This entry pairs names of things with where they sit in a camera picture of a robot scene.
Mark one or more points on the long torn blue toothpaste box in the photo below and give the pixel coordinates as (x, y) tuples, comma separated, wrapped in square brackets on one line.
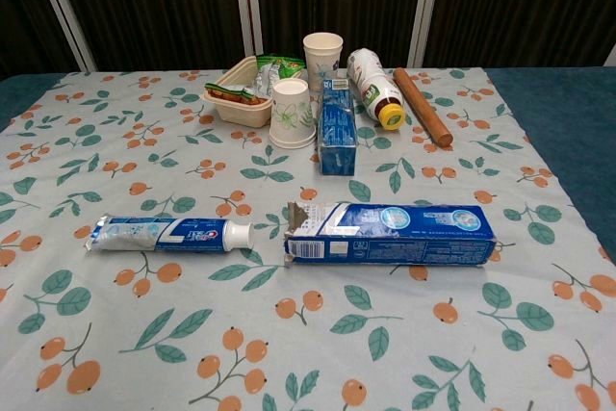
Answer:
[(399, 238)]

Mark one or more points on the blue white toothpaste tube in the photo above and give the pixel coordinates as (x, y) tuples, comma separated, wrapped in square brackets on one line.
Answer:
[(168, 235)]

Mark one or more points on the short blue toothpaste box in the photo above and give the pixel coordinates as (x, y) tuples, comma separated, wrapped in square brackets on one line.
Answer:
[(337, 132)]

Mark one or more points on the paper cup green flower print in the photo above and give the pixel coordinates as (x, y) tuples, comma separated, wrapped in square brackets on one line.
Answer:
[(289, 112)]

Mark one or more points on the beige plastic food container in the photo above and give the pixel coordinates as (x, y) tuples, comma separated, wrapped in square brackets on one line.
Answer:
[(240, 116)]

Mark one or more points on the silver foil packet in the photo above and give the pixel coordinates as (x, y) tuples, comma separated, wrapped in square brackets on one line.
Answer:
[(264, 81)]

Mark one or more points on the orange green snack packet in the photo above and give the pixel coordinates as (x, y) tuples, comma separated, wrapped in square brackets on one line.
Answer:
[(231, 94)]

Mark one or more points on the white bottle yellow cap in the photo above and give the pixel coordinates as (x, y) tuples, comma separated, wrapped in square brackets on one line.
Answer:
[(373, 84)]

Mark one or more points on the paper cup blue flower print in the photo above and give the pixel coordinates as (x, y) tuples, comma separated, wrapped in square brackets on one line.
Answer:
[(320, 59)]

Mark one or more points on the floral orange fruit tablecloth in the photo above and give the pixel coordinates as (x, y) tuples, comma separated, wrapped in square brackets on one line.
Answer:
[(289, 310)]

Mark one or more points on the wooden rolling pin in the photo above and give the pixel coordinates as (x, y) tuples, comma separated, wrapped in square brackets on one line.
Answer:
[(421, 105)]

